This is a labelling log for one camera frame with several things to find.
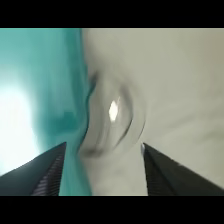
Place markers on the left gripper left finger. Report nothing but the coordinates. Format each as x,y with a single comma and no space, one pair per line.
43,175

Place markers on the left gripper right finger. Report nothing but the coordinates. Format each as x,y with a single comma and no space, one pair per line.
166,176

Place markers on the white T-shirt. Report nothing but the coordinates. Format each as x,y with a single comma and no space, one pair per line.
173,93

